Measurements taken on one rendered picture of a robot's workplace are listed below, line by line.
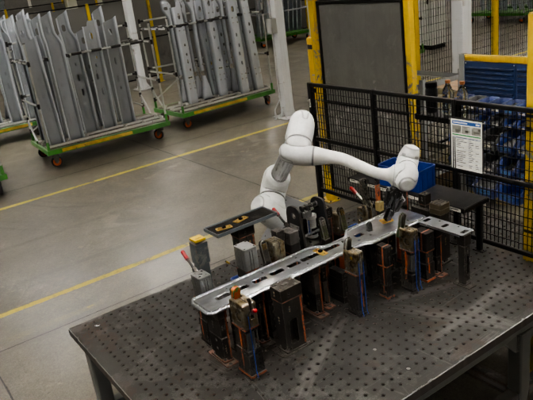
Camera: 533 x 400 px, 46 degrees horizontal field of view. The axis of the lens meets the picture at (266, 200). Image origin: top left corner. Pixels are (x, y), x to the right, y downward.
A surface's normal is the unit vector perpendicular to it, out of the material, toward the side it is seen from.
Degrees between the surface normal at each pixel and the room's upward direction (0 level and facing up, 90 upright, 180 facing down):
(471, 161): 90
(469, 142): 90
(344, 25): 89
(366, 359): 0
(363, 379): 0
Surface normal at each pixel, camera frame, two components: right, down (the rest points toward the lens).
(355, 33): -0.82, 0.28
